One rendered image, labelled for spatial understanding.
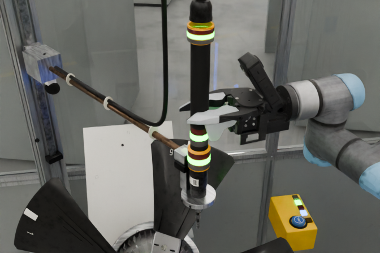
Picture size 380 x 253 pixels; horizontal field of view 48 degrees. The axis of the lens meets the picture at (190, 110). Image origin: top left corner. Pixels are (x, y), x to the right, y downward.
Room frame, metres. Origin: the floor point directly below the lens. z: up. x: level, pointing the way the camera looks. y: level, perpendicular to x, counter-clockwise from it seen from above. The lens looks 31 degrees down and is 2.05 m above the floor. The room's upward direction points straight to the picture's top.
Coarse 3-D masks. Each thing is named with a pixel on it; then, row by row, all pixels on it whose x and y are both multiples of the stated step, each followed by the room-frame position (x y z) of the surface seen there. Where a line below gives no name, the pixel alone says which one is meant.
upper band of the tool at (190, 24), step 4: (188, 24) 0.65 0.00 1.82; (192, 24) 0.67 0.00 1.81; (196, 24) 0.67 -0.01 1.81; (200, 24) 0.67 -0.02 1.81; (204, 24) 0.67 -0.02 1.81; (208, 24) 0.67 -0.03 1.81; (212, 24) 0.66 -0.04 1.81; (192, 28) 0.63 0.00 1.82; (196, 28) 0.63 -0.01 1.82; (200, 28) 0.63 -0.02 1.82; (204, 28) 0.63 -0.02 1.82; (208, 28) 0.63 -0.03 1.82; (212, 28) 0.64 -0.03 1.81; (188, 32) 0.64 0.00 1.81; (200, 40) 0.63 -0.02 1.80; (204, 40) 0.63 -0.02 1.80
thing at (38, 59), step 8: (24, 48) 1.12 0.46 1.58; (32, 48) 1.13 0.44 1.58; (40, 48) 1.13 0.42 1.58; (48, 48) 1.13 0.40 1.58; (24, 56) 1.10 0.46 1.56; (32, 56) 1.07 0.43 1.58; (40, 56) 1.07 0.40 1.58; (48, 56) 1.07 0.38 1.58; (56, 56) 1.08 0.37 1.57; (32, 64) 1.07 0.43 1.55; (40, 64) 1.05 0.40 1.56; (48, 64) 1.06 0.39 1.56; (56, 64) 1.08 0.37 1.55; (32, 72) 1.08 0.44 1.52; (40, 72) 1.04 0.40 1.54; (48, 72) 1.06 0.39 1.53; (40, 80) 1.05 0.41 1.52; (48, 80) 1.06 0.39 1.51
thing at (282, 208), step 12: (276, 204) 1.03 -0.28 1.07; (288, 204) 1.03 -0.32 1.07; (300, 204) 1.03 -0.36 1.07; (276, 216) 1.00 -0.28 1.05; (288, 216) 0.98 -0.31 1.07; (276, 228) 0.99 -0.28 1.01; (288, 228) 0.93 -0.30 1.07; (300, 228) 0.93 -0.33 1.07; (312, 228) 0.93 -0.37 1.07; (288, 240) 0.91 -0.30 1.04; (300, 240) 0.92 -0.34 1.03; (312, 240) 0.93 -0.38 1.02
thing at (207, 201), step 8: (176, 152) 0.68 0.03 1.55; (176, 160) 0.68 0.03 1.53; (184, 160) 0.66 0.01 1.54; (184, 168) 0.65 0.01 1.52; (184, 176) 0.66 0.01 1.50; (184, 184) 0.66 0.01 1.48; (208, 184) 0.68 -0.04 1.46; (184, 192) 0.65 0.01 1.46; (208, 192) 0.65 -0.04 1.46; (184, 200) 0.63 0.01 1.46; (192, 200) 0.63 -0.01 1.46; (200, 200) 0.63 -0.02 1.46; (208, 200) 0.63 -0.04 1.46; (192, 208) 0.62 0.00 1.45; (200, 208) 0.62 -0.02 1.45
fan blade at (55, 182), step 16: (48, 192) 0.72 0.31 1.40; (64, 192) 0.72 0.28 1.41; (32, 208) 0.72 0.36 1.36; (48, 208) 0.71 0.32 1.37; (64, 208) 0.70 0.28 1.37; (80, 208) 0.70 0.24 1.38; (32, 224) 0.71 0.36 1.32; (48, 224) 0.70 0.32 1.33; (64, 224) 0.69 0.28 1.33; (80, 224) 0.68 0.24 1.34; (16, 240) 0.71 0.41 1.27; (32, 240) 0.70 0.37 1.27; (48, 240) 0.70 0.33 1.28; (64, 240) 0.69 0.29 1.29; (80, 240) 0.68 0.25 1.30; (96, 240) 0.67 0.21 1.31
